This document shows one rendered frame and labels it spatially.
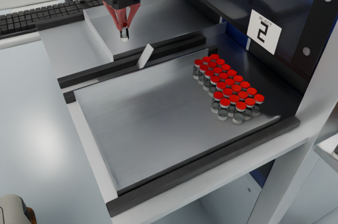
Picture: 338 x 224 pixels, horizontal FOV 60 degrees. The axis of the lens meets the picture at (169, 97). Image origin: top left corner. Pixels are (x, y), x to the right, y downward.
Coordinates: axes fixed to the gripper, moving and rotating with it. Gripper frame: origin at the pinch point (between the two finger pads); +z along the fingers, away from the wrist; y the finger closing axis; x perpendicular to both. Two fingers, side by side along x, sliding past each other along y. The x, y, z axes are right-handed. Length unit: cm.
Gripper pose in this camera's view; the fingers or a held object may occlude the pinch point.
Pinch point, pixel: (122, 25)
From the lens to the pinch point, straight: 76.6
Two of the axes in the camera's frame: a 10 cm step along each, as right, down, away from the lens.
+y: 7.2, -4.4, 5.3
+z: -0.5, 7.4, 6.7
